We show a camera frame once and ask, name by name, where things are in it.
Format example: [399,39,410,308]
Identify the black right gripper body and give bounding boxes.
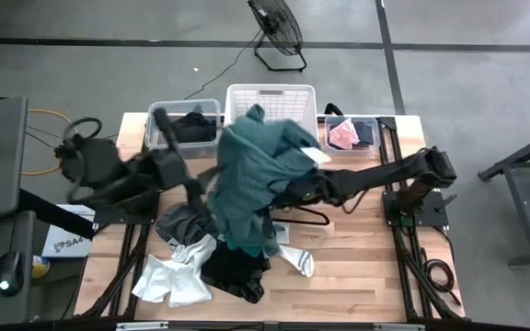
[287,172,343,207]

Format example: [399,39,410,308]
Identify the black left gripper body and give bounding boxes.
[152,147,191,190]

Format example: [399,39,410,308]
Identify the dark briefs lettered waistband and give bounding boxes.
[154,201,221,253]

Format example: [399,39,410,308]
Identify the black velvet clothes hanger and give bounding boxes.
[270,204,332,228]

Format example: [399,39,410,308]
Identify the white paper tag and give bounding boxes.
[299,145,334,165]

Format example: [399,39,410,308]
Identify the black cloth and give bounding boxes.
[171,111,219,144]

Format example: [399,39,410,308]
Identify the pink fleece cloth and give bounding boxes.
[328,117,362,152]

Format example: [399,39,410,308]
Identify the green patterned shirt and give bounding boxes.
[206,103,325,259]

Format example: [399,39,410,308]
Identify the white grey-striped sock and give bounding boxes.
[274,244,317,279]

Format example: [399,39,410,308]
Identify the navy blue cloth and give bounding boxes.
[351,120,376,149]

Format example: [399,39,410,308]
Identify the black grey-striped briefs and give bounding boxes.
[199,239,273,305]

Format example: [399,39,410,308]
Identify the white garment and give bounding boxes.
[130,233,219,310]

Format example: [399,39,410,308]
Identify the clear plastic bin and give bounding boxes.
[144,97,224,156]
[323,115,382,158]

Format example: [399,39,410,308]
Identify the small pale cloth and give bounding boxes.
[271,221,293,245]

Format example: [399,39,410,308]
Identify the teal cloth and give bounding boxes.
[225,233,253,255]

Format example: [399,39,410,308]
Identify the white perforated laundry basket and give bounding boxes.
[224,83,318,139]

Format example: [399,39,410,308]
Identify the white printed box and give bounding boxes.
[40,203,99,259]

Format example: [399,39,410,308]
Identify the grey desk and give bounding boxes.
[0,210,37,325]

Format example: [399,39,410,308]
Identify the yellow blue ball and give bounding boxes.
[31,255,51,280]

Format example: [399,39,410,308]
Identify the black floor fan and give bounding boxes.
[247,0,308,74]

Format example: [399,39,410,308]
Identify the black computer mouse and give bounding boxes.
[0,250,26,298]

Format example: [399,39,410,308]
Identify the black aluminium mount frame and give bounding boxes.
[75,201,161,319]
[377,116,467,322]

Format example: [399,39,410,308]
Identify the black strap loop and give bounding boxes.
[322,102,346,118]

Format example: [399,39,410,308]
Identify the black cable loop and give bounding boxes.
[61,116,104,142]

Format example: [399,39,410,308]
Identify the black frame beam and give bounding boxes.
[16,187,96,240]

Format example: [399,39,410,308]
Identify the black fan cable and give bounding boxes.
[183,28,265,101]

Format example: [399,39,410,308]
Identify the black coiled cable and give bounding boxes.
[420,246,463,308]

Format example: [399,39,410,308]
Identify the silver bracket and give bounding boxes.
[372,322,428,331]
[115,321,170,331]

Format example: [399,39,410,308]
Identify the yellow cable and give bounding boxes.
[0,76,74,178]

